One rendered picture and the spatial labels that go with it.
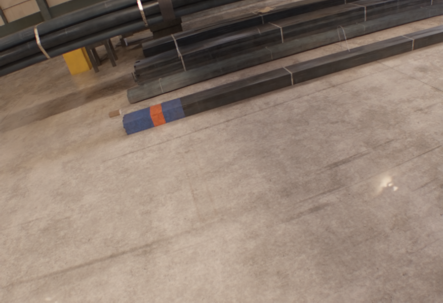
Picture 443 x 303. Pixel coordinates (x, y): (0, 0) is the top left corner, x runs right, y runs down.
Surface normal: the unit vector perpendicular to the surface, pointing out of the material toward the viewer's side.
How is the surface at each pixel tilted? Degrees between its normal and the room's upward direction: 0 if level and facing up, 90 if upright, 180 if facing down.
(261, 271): 0
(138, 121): 90
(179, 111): 90
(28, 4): 90
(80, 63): 90
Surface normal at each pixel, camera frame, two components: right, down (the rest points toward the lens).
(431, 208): -0.22, -0.82
